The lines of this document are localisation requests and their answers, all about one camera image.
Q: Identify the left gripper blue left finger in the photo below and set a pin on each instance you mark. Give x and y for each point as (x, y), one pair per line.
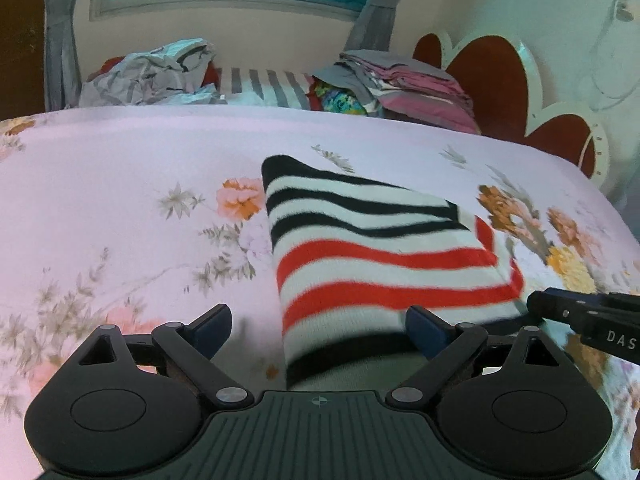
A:
(188, 350)

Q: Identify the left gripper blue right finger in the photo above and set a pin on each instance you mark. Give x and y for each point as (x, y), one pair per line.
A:
(448, 350)

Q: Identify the striped knit children's sweater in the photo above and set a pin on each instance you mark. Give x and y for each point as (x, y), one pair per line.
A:
(353, 255)

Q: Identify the pile of grey clothes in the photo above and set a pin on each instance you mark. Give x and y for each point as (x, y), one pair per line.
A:
(170, 75)

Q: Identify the right hand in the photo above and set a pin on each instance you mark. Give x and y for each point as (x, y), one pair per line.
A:
(634, 454)

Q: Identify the pink floral bed sheet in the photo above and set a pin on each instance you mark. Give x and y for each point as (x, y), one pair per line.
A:
(136, 216)

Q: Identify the stack of pink folded bedding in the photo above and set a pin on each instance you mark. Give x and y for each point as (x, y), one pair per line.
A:
(393, 87)

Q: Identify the colourful floral cloth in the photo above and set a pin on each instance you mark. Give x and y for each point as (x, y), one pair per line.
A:
(332, 99)

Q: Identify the red and white headboard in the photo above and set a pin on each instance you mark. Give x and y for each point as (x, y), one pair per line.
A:
(501, 76)

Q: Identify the left grey curtain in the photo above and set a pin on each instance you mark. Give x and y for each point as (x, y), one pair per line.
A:
(61, 72)

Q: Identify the grey curtain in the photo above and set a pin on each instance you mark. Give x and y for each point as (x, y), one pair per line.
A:
(61, 72)
(374, 26)

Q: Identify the right grey curtain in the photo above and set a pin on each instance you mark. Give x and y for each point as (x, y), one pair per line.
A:
(374, 26)

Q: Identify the brown wooden door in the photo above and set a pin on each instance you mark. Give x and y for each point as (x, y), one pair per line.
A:
(22, 30)

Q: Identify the white wall socket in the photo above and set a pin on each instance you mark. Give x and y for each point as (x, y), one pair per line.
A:
(625, 11)

